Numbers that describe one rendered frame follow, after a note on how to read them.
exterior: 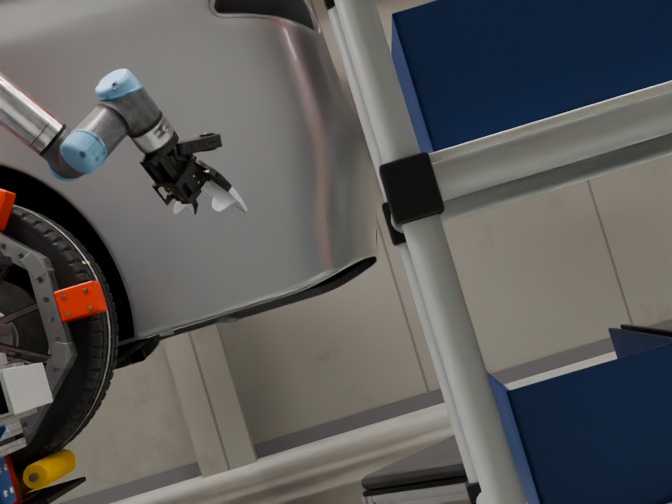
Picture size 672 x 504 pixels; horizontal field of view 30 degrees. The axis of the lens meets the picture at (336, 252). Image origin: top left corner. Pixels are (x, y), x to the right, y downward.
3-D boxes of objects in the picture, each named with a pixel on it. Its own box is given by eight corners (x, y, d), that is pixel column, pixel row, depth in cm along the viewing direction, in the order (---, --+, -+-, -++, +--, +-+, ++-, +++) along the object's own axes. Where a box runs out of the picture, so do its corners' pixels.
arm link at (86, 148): (79, 185, 228) (116, 145, 233) (98, 171, 219) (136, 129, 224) (46, 155, 226) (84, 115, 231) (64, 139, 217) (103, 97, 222)
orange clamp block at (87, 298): (70, 321, 280) (108, 310, 280) (61, 322, 272) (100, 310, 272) (61, 291, 281) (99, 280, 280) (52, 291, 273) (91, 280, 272)
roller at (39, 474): (82, 468, 299) (75, 444, 300) (48, 487, 270) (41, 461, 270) (59, 475, 300) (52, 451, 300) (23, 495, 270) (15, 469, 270)
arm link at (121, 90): (82, 96, 226) (111, 65, 230) (118, 141, 232) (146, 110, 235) (106, 94, 220) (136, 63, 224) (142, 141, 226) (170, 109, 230)
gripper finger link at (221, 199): (233, 229, 237) (193, 202, 236) (249, 207, 240) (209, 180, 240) (237, 222, 234) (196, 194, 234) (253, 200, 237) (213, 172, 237)
